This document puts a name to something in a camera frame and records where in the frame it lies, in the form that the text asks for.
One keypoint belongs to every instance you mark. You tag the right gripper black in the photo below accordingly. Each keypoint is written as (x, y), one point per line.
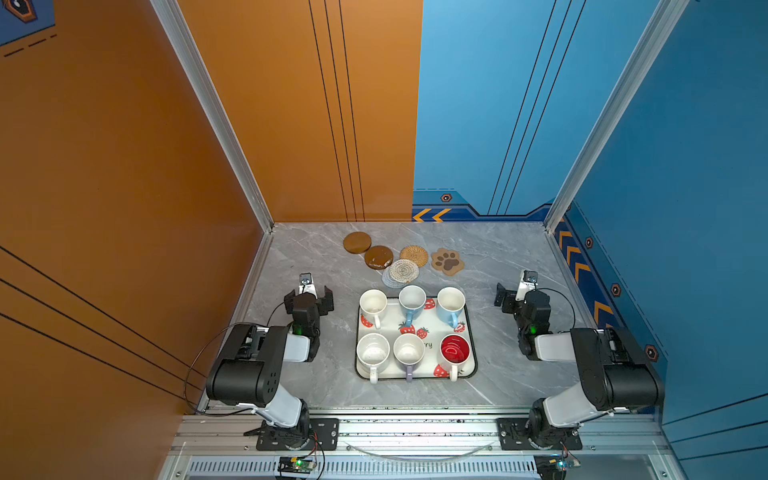
(502, 297)

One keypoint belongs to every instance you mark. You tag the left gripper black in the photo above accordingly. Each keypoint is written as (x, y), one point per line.
(325, 298)

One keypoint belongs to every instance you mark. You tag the light wooden round coaster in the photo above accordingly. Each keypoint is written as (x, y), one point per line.
(357, 242)

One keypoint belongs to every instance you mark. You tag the light blue rope coaster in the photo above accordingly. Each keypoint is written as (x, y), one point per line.
(389, 281)

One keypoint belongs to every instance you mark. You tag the dark glossy wooden coaster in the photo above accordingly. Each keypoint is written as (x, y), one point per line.
(378, 257)

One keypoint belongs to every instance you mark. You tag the paw shaped brown coaster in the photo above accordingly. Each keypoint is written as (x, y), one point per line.
(448, 262)

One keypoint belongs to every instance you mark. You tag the colourful zigzag rope coaster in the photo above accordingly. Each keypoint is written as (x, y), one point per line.
(403, 271)

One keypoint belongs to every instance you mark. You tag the woven rattan round coaster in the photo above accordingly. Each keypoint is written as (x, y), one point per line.
(416, 254)

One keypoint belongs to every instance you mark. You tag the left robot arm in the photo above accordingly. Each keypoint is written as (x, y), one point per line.
(247, 370)

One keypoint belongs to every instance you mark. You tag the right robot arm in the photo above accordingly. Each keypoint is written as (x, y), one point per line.
(614, 373)

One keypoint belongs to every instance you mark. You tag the white mug back left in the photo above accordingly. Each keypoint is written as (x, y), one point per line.
(373, 305)

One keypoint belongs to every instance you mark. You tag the white mug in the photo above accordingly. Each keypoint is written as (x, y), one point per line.
(373, 305)
(373, 351)

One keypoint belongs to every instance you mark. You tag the white mug front left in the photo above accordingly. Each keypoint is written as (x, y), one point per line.
(373, 351)

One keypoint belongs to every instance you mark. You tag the light blue mug back right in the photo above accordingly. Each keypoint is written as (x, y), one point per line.
(450, 303)

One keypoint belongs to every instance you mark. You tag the red interior mug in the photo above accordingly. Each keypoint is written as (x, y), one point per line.
(454, 352)

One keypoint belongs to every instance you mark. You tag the blue mug back middle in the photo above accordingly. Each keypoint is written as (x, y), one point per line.
(412, 300)

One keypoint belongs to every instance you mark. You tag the strawberry print white tray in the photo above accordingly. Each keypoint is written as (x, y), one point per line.
(428, 348)

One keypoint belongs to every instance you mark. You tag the lavender mug front middle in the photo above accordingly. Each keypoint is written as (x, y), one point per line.
(409, 351)

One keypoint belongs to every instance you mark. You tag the right green circuit board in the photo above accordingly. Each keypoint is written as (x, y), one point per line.
(555, 468)

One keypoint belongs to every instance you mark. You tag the green circuit board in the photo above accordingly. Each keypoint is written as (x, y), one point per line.
(555, 468)
(296, 467)

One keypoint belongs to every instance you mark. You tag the left green circuit board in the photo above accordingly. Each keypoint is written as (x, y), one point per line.
(296, 467)

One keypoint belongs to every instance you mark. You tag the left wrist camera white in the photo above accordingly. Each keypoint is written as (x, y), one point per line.
(306, 284)

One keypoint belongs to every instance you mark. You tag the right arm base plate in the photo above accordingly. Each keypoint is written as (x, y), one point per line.
(521, 434)

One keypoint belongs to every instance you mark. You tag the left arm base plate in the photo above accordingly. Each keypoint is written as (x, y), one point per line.
(324, 433)

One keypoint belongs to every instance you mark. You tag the aluminium front rail frame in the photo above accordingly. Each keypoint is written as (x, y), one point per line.
(420, 444)

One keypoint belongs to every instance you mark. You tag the left aluminium corner post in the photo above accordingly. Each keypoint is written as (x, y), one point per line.
(174, 24)

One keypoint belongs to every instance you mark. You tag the aluminium corner post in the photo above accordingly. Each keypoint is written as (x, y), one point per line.
(655, 35)
(174, 24)

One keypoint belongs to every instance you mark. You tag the right aluminium corner post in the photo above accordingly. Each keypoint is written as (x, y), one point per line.
(655, 35)

